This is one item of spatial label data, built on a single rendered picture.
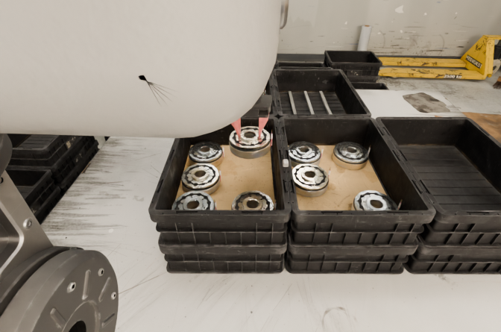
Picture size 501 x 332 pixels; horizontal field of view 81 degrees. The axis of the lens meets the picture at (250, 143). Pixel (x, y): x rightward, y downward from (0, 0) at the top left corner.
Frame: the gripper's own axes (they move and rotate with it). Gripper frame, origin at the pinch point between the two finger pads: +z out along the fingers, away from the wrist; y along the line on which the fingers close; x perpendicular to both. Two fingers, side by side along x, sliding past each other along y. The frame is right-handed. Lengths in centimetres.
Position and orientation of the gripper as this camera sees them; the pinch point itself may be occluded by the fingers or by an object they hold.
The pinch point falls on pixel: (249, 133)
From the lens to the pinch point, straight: 72.3
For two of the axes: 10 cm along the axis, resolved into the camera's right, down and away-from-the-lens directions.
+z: 0.1, 8.3, 5.5
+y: -9.9, -0.5, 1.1
